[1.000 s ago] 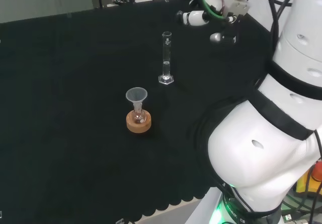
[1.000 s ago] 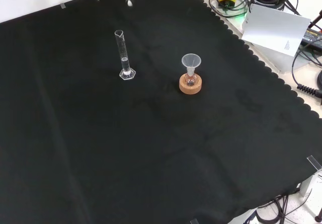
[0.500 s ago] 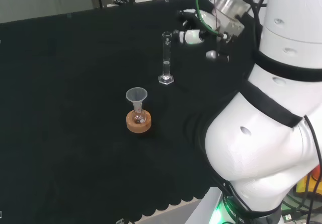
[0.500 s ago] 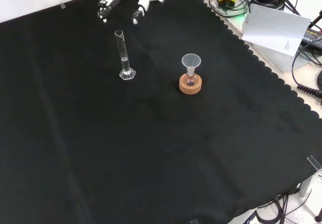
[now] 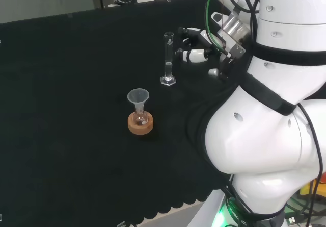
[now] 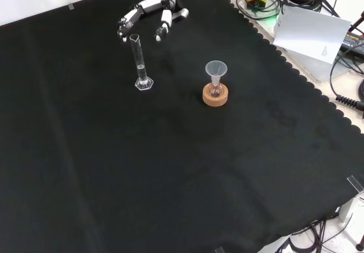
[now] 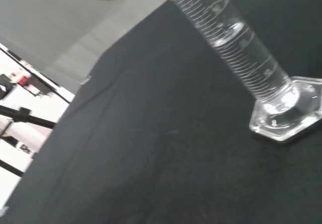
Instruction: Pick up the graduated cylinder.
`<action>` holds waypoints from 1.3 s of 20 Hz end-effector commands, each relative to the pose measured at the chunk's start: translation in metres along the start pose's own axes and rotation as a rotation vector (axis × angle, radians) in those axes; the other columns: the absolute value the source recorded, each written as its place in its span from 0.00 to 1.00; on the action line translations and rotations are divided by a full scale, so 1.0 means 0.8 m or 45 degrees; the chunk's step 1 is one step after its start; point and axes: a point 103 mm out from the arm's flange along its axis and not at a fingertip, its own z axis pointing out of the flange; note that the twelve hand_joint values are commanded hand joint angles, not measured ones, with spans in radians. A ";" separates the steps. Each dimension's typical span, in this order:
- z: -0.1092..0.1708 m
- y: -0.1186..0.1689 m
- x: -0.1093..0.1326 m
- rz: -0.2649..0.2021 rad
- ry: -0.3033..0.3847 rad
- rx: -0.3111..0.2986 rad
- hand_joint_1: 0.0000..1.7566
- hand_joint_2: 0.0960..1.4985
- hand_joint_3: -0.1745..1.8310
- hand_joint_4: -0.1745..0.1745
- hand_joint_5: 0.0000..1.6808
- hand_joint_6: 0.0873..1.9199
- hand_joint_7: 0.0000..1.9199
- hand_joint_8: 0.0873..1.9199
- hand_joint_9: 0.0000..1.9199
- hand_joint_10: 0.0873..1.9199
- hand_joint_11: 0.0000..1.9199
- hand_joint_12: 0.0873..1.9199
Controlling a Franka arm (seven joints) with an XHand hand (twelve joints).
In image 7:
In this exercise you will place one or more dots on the black tripod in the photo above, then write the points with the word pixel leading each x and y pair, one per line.
pixel 30 117

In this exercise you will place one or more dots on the black bench cloth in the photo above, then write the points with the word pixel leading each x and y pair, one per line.
pixel 151 133

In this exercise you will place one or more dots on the pale board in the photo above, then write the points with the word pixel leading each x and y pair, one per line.
pixel 15 93

